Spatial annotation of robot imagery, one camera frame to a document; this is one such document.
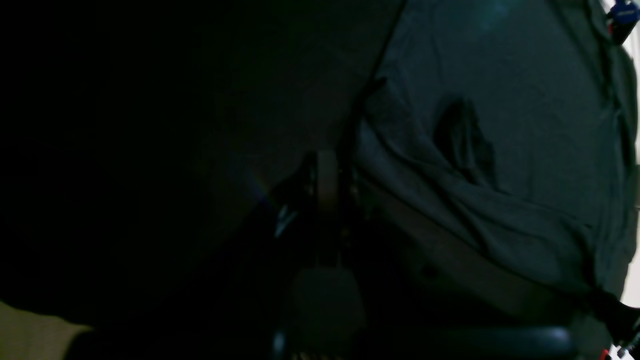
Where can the black table cloth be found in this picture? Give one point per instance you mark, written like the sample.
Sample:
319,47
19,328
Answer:
137,135

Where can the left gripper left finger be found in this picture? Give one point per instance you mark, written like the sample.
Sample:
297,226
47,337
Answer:
290,217

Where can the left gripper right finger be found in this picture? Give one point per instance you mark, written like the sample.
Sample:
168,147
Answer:
359,223

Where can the dark grey T-shirt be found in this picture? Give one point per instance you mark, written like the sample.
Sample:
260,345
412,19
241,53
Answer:
511,125

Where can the blue clamp at bottom edge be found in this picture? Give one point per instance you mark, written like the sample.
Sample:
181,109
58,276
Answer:
621,19

